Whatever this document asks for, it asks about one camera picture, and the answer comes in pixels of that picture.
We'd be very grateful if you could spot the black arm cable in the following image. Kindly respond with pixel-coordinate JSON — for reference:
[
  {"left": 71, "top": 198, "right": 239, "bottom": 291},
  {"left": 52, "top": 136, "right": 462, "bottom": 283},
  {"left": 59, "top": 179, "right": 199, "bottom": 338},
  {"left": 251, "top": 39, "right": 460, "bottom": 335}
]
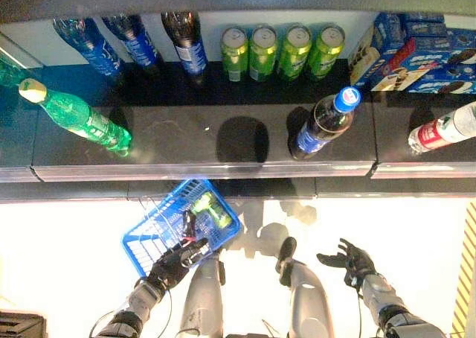
[
  {"left": 356, "top": 293, "right": 364, "bottom": 338},
  {"left": 91, "top": 289, "right": 174, "bottom": 335}
]

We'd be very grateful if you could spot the small water bottle red cap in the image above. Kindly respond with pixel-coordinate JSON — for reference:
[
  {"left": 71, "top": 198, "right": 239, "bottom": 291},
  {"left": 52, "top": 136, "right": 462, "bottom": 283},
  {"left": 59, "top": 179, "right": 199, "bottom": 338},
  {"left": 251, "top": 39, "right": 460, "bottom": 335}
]
[{"left": 408, "top": 101, "right": 476, "bottom": 155}]

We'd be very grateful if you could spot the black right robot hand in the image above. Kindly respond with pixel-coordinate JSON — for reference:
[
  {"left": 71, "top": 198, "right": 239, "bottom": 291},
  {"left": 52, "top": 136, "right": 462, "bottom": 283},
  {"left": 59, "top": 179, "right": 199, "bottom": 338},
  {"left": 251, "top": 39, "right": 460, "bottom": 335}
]
[{"left": 315, "top": 237, "right": 377, "bottom": 289}]

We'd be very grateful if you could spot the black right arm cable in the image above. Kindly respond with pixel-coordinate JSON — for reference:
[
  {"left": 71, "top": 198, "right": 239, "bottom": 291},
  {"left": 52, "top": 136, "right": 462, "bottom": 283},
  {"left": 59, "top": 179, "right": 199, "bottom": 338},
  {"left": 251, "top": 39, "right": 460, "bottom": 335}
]
[{"left": 356, "top": 293, "right": 364, "bottom": 338}]

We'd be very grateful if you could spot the blue cream cookie box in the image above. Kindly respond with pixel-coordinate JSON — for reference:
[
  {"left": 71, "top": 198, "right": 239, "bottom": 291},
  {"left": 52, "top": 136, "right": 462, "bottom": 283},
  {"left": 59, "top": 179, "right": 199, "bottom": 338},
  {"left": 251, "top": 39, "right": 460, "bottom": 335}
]
[{"left": 349, "top": 12, "right": 408, "bottom": 90}]

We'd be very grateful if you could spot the dark cola bottle red cap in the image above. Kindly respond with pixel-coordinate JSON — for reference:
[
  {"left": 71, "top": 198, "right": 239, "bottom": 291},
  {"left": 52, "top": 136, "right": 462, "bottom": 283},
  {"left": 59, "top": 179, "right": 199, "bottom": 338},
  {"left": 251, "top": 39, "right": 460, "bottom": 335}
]
[{"left": 181, "top": 210, "right": 209, "bottom": 249}]

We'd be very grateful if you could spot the silver robot leg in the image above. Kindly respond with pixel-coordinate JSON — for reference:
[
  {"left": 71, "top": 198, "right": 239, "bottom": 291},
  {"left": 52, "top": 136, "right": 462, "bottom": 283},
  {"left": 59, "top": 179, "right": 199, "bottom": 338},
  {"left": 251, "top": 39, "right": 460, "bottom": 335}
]
[
  {"left": 274, "top": 236, "right": 335, "bottom": 338},
  {"left": 178, "top": 258, "right": 227, "bottom": 338}
]

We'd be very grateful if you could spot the black low display base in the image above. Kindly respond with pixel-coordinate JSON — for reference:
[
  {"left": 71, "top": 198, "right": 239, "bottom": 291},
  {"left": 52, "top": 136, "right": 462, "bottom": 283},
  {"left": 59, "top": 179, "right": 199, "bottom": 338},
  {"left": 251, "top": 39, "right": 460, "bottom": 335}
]
[{"left": 0, "top": 310, "right": 48, "bottom": 338}]

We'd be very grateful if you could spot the silver left robot leg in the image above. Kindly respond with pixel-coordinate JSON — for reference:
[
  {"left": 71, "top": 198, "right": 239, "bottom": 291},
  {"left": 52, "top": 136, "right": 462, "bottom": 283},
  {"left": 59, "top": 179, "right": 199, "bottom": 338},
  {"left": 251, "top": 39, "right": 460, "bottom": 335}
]
[{"left": 178, "top": 258, "right": 227, "bottom": 338}]

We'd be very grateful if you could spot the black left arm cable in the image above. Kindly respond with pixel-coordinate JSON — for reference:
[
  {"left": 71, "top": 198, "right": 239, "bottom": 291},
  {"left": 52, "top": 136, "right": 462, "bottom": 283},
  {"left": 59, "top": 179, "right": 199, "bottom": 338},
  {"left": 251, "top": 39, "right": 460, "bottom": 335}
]
[{"left": 91, "top": 289, "right": 174, "bottom": 335}]

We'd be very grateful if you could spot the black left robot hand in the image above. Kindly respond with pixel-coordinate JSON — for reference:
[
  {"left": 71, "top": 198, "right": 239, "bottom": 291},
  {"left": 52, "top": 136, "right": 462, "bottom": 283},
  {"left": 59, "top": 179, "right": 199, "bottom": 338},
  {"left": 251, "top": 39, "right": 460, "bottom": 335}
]
[{"left": 147, "top": 237, "right": 210, "bottom": 290}]

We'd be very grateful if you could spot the blue plastic shopping basket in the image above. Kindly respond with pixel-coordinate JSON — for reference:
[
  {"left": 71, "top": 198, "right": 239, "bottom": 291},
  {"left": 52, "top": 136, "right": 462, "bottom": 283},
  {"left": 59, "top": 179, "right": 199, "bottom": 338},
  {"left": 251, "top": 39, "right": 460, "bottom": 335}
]
[{"left": 121, "top": 177, "right": 245, "bottom": 279}]

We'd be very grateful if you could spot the silver right robot leg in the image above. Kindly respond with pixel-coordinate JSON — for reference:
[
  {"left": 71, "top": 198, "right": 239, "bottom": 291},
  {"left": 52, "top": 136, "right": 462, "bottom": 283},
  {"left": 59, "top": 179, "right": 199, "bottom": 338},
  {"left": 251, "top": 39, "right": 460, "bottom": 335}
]
[{"left": 274, "top": 236, "right": 335, "bottom": 338}]

